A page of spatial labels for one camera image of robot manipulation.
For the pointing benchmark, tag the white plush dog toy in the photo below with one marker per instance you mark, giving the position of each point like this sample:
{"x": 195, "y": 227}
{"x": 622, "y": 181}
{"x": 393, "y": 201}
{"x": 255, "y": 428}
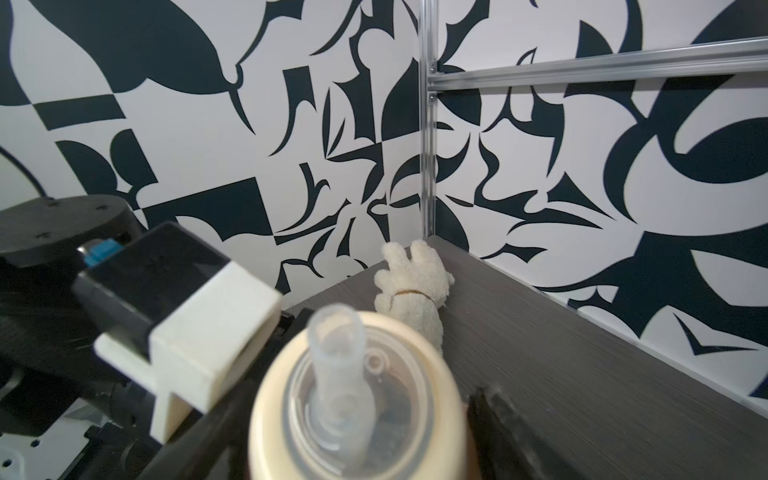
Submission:
{"x": 413, "y": 288}

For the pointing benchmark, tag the cream bottle collar with straw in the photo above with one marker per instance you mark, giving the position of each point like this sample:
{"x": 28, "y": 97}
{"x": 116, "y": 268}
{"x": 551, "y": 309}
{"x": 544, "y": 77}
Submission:
{"x": 357, "y": 395}

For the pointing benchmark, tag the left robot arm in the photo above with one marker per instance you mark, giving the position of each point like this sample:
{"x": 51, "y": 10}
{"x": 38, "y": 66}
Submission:
{"x": 47, "y": 338}

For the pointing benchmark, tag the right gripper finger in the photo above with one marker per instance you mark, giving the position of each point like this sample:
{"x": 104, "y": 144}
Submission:
{"x": 506, "y": 446}

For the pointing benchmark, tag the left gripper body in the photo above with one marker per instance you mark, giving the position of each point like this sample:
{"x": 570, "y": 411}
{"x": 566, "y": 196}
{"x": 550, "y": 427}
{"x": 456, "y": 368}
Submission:
{"x": 122, "y": 449}

